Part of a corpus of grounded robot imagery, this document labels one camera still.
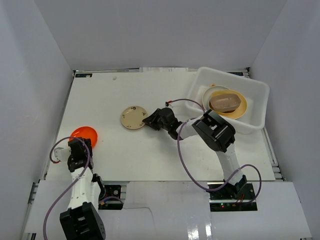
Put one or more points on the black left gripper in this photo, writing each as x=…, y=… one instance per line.
x=80, y=144

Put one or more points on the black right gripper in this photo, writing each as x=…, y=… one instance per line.
x=151, y=121

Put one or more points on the beige floral small plate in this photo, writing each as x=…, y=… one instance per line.
x=132, y=117

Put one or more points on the orange round plate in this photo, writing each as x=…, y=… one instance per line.
x=86, y=132

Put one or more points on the cream round plate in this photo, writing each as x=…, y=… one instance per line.
x=208, y=94

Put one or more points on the brown square plate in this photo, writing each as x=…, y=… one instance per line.
x=225, y=102

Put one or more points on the yellow round plate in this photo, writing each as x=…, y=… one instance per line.
x=241, y=110

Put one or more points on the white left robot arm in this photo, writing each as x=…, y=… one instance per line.
x=81, y=220

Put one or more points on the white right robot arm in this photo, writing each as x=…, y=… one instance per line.
x=217, y=134

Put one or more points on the black label sticker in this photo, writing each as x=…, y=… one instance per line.
x=83, y=75
x=236, y=73

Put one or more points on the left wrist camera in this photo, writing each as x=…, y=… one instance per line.
x=61, y=154

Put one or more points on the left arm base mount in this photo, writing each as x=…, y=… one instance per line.
x=113, y=190

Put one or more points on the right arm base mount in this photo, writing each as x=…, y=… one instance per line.
x=221, y=201

